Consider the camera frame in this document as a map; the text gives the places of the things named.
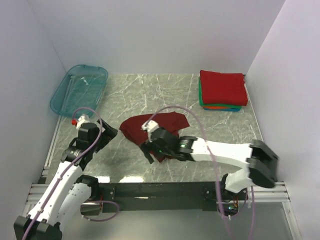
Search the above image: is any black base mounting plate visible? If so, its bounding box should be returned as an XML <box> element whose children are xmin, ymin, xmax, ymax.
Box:
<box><xmin>79</xmin><ymin>181</ymin><xmax>248</xmax><ymax>216</ymax></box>

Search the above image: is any dark red t-shirt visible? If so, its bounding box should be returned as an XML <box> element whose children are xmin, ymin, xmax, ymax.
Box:
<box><xmin>119</xmin><ymin>111</ymin><xmax>190</xmax><ymax>163</ymax></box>

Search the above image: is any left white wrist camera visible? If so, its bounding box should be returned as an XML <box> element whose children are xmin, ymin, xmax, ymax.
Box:
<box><xmin>71</xmin><ymin>114</ymin><xmax>90</xmax><ymax>130</ymax></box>

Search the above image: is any folded blue t-shirt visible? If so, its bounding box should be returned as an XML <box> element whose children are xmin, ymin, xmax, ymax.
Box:
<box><xmin>203</xmin><ymin>108</ymin><xmax>241</xmax><ymax>112</ymax></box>

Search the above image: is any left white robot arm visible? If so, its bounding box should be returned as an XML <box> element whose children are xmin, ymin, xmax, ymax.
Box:
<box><xmin>13</xmin><ymin>116</ymin><xmax>118</xmax><ymax>240</ymax></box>

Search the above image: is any aluminium frame rail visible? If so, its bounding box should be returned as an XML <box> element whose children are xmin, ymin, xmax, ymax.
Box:
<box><xmin>26</xmin><ymin>182</ymin><xmax>291</xmax><ymax>204</ymax></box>

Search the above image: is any folded orange t-shirt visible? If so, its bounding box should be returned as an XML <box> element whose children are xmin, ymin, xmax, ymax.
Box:
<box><xmin>202</xmin><ymin>106</ymin><xmax>238</xmax><ymax>109</ymax></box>

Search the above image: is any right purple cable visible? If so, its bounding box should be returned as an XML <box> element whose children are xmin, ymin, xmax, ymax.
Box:
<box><xmin>147</xmin><ymin>105</ymin><xmax>256</xmax><ymax>240</ymax></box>

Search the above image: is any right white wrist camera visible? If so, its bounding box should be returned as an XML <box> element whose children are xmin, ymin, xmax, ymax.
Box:
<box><xmin>141</xmin><ymin>120</ymin><xmax>159</xmax><ymax>133</ymax></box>

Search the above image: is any purple cable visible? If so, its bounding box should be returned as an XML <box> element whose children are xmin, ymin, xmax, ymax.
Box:
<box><xmin>23</xmin><ymin>107</ymin><xmax>121</xmax><ymax>238</ymax></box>
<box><xmin>147</xmin><ymin>105</ymin><xmax>256</xmax><ymax>240</ymax></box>

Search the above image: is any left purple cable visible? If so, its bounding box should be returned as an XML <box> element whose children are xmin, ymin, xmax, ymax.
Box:
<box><xmin>23</xmin><ymin>107</ymin><xmax>121</xmax><ymax>238</ymax></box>

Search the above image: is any folded red t-shirt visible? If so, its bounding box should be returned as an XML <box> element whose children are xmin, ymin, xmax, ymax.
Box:
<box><xmin>199</xmin><ymin>70</ymin><xmax>248</xmax><ymax>106</ymax></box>

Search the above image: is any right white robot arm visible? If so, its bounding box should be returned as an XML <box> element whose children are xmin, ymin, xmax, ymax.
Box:
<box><xmin>140</xmin><ymin>121</ymin><xmax>279</xmax><ymax>200</ymax></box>

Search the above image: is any blue transparent plastic bin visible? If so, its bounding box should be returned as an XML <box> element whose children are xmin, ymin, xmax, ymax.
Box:
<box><xmin>50</xmin><ymin>64</ymin><xmax>109</xmax><ymax>118</ymax></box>

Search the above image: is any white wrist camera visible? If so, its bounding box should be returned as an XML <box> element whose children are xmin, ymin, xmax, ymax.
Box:
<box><xmin>141</xmin><ymin>120</ymin><xmax>159</xmax><ymax>133</ymax></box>
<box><xmin>71</xmin><ymin>114</ymin><xmax>90</xmax><ymax>130</ymax></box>

